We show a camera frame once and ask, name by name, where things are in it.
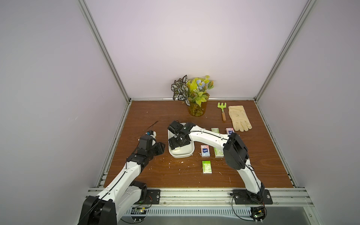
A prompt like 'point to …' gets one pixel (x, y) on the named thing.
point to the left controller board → (138, 210)
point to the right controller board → (258, 213)
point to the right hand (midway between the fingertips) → (174, 142)
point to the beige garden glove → (239, 118)
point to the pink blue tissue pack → (229, 130)
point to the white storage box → (185, 151)
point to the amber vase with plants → (194, 92)
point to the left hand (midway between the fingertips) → (165, 144)
